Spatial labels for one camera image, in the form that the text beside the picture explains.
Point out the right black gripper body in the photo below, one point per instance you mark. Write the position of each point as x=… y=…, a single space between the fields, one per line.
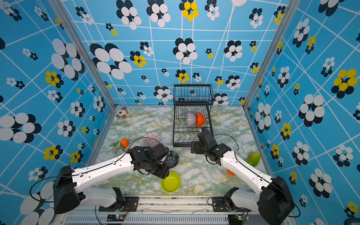
x=199 y=149

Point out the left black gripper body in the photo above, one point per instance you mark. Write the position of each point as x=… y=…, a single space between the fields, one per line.
x=160 y=168

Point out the red white patterned bowl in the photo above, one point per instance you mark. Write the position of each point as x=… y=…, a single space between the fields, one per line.
x=151 y=139

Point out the orange plastic bowl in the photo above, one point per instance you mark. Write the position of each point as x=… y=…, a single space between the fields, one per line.
x=200 y=119

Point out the lime green bowl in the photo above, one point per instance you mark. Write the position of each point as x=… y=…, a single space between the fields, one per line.
x=171 y=183

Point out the lilac plastic bowl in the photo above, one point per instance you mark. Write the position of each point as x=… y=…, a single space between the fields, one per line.
x=191 y=119

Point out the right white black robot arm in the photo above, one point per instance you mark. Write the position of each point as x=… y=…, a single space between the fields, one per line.
x=271 y=197

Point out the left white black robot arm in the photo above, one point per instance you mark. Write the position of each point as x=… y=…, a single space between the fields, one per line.
x=75 y=187

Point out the black patterned bowl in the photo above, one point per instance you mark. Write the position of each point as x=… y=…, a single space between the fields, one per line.
x=173 y=159

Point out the orange fruit right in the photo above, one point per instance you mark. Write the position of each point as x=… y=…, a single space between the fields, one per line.
x=230 y=172

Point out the green mango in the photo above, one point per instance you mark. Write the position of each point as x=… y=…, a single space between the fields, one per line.
x=254 y=159

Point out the small plush toy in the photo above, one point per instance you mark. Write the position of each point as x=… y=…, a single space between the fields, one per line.
x=122 y=113

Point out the left circuit board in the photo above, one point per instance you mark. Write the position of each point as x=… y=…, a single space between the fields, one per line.
x=116 y=217

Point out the circuit board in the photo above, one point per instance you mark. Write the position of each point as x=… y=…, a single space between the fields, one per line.
x=116 y=217
x=235 y=219

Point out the right circuit board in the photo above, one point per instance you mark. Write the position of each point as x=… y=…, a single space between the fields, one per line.
x=235 y=219

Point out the black wire dish rack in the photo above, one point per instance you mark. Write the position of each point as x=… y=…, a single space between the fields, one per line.
x=190 y=98

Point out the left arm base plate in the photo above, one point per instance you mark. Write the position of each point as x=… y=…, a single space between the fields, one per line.
x=129 y=204

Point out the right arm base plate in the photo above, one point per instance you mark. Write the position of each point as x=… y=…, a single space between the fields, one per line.
x=218 y=204

